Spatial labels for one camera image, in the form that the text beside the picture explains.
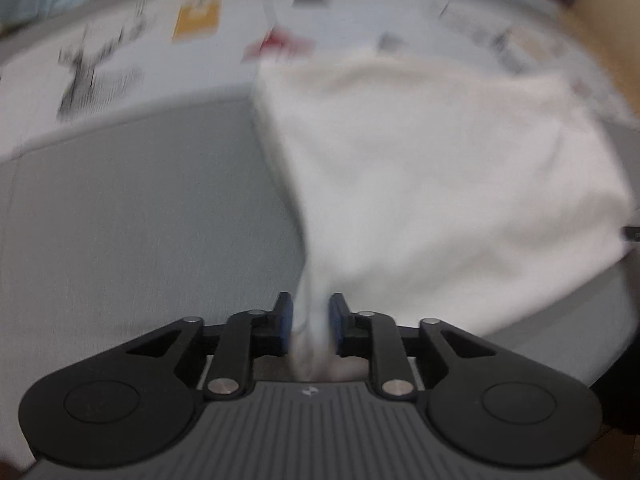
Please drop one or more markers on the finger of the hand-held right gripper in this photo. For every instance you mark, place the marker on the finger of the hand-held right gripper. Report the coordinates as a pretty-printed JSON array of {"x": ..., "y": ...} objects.
[{"x": 631, "y": 233}]

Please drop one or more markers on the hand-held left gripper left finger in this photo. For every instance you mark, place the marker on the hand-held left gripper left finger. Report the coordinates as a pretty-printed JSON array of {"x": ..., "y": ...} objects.
[{"x": 285, "y": 325}]

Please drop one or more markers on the wooden bed frame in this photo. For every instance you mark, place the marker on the wooden bed frame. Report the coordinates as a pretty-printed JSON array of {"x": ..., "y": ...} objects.
[{"x": 605, "y": 35}]

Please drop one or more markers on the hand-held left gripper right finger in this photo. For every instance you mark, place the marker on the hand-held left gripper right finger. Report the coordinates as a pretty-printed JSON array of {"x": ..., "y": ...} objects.
[{"x": 336, "y": 325}]

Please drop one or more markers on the printed bed sheet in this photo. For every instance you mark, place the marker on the printed bed sheet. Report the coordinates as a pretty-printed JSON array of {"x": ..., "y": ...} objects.
[{"x": 150, "y": 70}]

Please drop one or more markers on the white shirt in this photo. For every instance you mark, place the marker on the white shirt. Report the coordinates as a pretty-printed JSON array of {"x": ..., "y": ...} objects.
[{"x": 425, "y": 185}]

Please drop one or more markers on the grey table mat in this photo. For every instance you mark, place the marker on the grey table mat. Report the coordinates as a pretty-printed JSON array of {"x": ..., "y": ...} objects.
[{"x": 125, "y": 210}]

